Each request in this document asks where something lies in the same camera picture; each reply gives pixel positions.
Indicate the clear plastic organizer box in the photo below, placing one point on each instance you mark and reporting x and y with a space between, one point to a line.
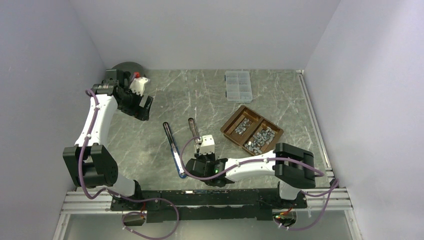
238 86

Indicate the blue stapler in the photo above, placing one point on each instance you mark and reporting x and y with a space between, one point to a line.
174 150

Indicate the aluminium frame rail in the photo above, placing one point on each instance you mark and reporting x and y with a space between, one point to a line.
76 202

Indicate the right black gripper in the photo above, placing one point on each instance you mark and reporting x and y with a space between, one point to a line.
199 157

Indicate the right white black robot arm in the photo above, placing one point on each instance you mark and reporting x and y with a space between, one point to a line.
292 166

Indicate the black filament spool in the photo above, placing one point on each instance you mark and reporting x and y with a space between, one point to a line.
131 67

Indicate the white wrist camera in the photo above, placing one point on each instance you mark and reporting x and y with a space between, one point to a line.
207 145
138 84

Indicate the black beige stapler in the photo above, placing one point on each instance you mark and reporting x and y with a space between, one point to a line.
194 132

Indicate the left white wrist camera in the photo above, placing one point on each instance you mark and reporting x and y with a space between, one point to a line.
138 84

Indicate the brown staple tray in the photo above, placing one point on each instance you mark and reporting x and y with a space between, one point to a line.
251 131

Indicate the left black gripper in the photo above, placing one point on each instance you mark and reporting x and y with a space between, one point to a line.
141 112

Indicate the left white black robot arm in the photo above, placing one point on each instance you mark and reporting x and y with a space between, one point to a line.
88 161

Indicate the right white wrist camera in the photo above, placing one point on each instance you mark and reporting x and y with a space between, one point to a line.
207 145

